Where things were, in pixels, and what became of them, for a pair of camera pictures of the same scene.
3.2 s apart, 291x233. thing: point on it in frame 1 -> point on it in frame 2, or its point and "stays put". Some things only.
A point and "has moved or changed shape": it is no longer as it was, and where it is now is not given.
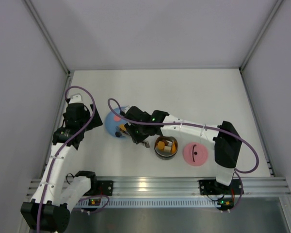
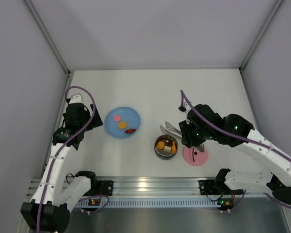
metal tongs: x=146 y=142 has moved or changed shape
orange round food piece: x=161 y=145 stays put
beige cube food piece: x=167 y=149 stays put
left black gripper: x=94 y=116 stays put
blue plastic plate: x=112 y=122 stays put
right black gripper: x=135 y=135 -> x=186 y=132
